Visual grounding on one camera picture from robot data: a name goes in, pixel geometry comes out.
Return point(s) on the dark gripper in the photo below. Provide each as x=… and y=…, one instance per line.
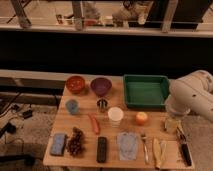
x=171, y=124

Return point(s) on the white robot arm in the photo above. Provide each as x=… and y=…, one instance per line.
x=193, y=92

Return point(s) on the red yellow apple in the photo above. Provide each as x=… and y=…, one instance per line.
x=141, y=118

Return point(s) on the green plastic tray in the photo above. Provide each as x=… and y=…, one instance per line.
x=145, y=91

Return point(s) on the light blue cloth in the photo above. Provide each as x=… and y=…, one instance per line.
x=127, y=145

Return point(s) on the white paper cup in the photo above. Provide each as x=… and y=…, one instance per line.
x=115, y=115

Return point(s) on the small metal cup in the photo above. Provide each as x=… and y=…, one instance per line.
x=102, y=104

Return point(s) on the orange carrot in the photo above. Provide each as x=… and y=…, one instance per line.
x=95, y=124

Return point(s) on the black remote control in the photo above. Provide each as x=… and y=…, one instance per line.
x=101, y=150

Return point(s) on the purple bowl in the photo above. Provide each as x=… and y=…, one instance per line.
x=101, y=86

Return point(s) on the bunch of dark grapes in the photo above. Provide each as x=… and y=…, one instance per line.
x=75, y=143

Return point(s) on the blue plastic cup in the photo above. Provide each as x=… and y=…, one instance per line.
x=72, y=106

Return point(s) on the red bowl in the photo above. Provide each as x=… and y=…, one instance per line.
x=75, y=84

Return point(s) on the blue sponge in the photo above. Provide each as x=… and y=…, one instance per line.
x=58, y=144

